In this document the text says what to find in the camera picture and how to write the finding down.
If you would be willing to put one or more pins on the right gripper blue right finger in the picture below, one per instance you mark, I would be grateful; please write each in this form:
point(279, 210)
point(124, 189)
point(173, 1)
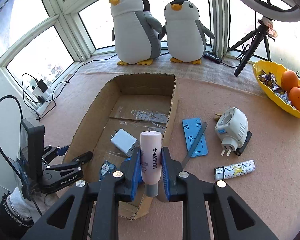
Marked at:
point(210, 209)

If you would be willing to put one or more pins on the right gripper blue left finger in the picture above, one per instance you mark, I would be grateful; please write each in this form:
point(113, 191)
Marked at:
point(90, 210)

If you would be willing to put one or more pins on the patterned white lighter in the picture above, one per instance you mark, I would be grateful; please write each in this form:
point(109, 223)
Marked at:
point(234, 170)

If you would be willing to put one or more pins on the blue clear small bottle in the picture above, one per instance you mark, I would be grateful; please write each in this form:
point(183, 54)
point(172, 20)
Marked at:
point(106, 168)

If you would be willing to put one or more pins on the black cylinder tube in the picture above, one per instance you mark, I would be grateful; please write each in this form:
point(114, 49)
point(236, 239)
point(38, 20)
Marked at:
point(240, 150)

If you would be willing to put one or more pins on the white usb charger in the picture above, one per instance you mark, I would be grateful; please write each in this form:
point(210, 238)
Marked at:
point(125, 142)

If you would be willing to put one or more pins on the white travel adapter plug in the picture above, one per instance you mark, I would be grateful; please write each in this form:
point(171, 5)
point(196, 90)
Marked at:
point(232, 130)

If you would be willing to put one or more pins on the grey metal spoon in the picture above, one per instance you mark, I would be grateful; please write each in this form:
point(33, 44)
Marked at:
point(195, 144)

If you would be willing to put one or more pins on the pink lotion bottle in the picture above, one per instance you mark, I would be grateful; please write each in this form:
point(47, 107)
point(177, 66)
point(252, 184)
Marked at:
point(150, 143)

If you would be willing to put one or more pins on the brown cardboard box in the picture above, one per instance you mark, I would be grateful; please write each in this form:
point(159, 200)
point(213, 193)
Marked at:
point(133, 102)

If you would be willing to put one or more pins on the white power strip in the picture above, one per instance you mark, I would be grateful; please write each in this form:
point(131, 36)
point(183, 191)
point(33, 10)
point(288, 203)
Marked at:
point(44, 98)

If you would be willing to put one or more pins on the blue plastic phone stand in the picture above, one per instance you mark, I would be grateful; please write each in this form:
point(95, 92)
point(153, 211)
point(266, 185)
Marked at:
point(191, 128)

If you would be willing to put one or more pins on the wrapped candies pile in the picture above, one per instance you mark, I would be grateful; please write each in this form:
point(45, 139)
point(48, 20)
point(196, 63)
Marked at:
point(269, 80)

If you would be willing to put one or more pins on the checkered grey cloth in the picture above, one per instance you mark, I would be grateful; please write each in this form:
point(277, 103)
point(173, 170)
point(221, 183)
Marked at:
point(206, 71)

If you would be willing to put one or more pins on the yellow fruit bowl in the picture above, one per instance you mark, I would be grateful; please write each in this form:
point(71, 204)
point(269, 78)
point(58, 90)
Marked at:
point(265, 67)

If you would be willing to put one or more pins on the black inline remote control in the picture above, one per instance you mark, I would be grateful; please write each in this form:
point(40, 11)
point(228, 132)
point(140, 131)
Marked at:
point(212, 57)

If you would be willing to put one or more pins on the large penguin plush toy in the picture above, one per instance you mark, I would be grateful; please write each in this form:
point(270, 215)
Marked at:
point(135, 32)

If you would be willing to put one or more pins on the small penguin plush toy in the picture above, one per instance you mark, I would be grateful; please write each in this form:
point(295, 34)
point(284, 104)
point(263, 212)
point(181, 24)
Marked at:
point(186, 35)

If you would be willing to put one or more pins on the black tripod stand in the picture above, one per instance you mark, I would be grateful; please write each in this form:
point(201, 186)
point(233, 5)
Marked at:
point(261, 33)

